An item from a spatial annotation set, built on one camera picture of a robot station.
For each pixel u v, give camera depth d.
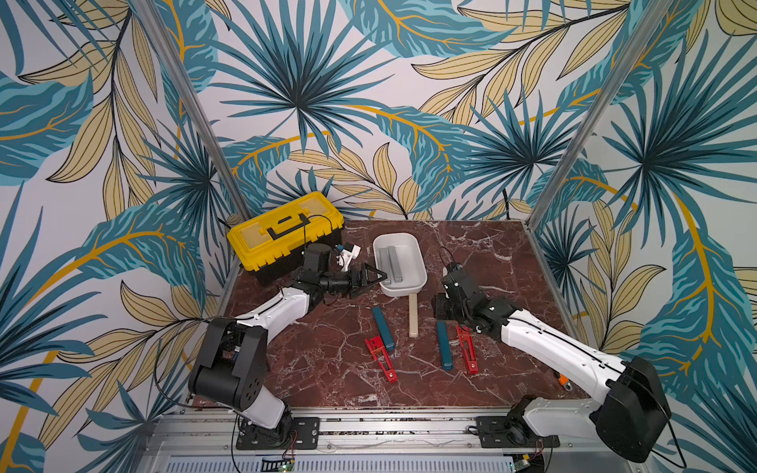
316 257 0.69
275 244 0.90
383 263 1.03
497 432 0.74
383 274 0.78
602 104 0.84
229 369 0.45
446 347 0.88
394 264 1.04
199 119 0.86
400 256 1.08
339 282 0.75
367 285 0.73
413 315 0.92
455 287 0.61
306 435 0.74
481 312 0.58
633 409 0.39
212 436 0.75
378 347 0.87
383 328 0.90
